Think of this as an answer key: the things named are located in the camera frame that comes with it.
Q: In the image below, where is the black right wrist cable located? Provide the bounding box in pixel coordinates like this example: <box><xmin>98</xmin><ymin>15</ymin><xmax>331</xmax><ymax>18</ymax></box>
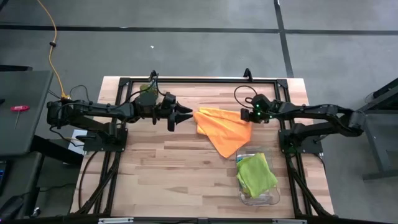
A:
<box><xmin>233</xmin><ymin>85</ymin><xmax>259</xmax><ymax>110</ymax></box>

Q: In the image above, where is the orange microfiber towel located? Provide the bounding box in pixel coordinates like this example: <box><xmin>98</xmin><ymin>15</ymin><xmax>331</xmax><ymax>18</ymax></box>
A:
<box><xmin>193</xmin><ymin>107</ymin><xmax>253</xmax><ymax>159</ymax></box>

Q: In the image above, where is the small potted succulent plant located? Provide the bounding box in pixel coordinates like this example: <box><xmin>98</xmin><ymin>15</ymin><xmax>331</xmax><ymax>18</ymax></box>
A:
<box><xmin>139</xmin><ymin>82</ymin><xmax>159</xmax><ymax>96</ymax></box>

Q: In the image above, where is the backlit keyboard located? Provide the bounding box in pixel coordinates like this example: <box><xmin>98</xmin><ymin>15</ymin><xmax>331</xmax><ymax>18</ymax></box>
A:
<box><xmin>0</xmin><ymin>160</ymin><xmax>7</xmax><ymax>197</ymax></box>

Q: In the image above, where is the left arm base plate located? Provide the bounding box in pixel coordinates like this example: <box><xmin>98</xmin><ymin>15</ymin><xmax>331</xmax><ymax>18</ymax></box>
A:
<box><xmin>75</xmin><ymin>127</ymin><xmax>128</xmax><ymax>152</ymax></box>

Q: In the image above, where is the lime green microfiber towel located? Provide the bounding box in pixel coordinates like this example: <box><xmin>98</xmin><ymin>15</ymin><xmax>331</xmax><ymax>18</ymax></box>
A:
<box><xmin>235</xmin><ymin>152</ymin><xmax>279</xmax><ymax>199</ymax></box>

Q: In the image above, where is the silver metal bracket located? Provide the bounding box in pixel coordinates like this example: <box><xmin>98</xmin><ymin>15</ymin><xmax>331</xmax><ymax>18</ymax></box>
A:
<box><xmin>272</xmin><ymin>218</ymin><xmax>308</xmax><ymax>224</ymax></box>
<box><xmin>98</xmin><ymin>217</ymin><xmax>134</xmax><ymax>224</ymax></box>

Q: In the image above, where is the thin black floor cable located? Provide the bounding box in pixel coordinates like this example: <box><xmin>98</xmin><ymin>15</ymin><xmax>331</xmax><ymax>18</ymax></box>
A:
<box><xmin>49</xmin><ymin>84</ymin><xmax>97</xmax><ymax>103</ymax></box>

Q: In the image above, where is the clear plastic bin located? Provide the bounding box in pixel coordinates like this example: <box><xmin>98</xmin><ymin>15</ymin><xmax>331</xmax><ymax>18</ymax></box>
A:
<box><xmin>235</xmin><ymin>146</ymin><xmax>282</xmax><ymax>207</ymax></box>

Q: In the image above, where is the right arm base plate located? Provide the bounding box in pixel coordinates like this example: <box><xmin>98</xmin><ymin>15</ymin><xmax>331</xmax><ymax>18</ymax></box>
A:
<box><xmin>278</xmin><ymin>129</ymin><xmax>325</xmax><ymax>155</ymax></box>

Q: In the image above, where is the black aluminium table frame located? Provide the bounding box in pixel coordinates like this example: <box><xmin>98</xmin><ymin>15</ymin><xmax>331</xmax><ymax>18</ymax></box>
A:
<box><xmin>70</xmin><ymin>67</ymin><xmax>336</xmax><ymax>218</ymax></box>

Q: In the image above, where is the dark gray side table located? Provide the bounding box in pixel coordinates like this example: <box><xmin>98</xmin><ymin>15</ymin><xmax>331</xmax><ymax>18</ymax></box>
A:
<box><xmin>0</xmin><ymin>70</ymin><xmax>54</xmax><ymax>156</ymax></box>

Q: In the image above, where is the red T-handle hex key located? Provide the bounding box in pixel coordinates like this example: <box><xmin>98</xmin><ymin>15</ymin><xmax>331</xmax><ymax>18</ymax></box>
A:
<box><xmin>10</xmin><ymin>105</ymin><xmax>30</xmax><ymax>131</ymax></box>

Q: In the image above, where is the black metal desk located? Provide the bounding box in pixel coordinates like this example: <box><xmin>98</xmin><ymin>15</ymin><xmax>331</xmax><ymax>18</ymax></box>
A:
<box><xmin>357</xmin><ymin>77</ymin><xmax>398</xmax><ymax>181</ymax></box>

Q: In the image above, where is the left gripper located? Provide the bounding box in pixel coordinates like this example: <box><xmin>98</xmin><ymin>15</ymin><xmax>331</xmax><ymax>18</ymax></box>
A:
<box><xmin>133</xmin><ymin>92</ymin><xmax>194</xmax><ymax>126</ymax></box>

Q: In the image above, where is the yellow extension cable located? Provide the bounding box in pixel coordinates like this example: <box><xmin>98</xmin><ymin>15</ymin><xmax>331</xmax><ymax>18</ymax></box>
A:
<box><xmin>36</xmin><ymin>0</ymin><xmax>72</xmax><ymax>100</ymax></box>

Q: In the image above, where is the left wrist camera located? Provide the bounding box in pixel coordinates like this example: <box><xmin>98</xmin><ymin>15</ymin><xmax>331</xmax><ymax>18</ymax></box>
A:
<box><xmin>167</xmin><ymin>111</ymin><xmax>177</xmax><ymax>133</ymax></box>

